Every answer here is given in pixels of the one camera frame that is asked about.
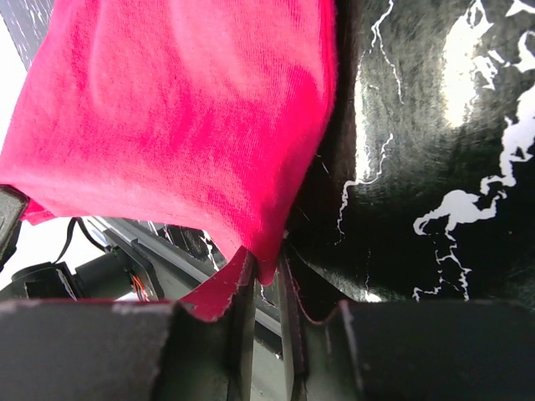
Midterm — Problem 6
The red t shirt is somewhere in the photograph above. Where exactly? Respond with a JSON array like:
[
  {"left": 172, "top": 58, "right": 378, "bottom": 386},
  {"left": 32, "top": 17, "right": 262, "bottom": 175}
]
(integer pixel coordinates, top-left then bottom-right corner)
[{"left": 0, "top": 0, "right": 339, "bottom": 286}]

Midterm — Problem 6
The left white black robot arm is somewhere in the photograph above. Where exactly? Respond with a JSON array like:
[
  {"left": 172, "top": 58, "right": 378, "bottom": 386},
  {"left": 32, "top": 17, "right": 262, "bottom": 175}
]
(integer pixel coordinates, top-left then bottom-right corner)
[{"left": 1, "top": 217, "right": 165, "bottom": 302}]

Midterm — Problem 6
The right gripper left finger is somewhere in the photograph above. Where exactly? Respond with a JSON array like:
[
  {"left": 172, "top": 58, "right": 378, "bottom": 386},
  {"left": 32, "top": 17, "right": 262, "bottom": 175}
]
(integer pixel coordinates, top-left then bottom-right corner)
[{"left": 1, "top": 249, "right": 256, "bottom": 400}]

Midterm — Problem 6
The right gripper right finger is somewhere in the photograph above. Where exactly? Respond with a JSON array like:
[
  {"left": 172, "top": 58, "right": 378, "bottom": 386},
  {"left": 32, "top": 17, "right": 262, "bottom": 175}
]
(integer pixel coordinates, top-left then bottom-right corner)
[{"left": 278, "top": 248, "right": 534, "bottom": 400}]

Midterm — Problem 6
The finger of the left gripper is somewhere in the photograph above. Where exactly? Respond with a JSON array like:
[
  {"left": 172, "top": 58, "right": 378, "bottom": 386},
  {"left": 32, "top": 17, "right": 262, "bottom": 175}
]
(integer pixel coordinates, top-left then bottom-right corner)
[{"left": 1, "top": 185, "right": 29, "bottom": 267}]

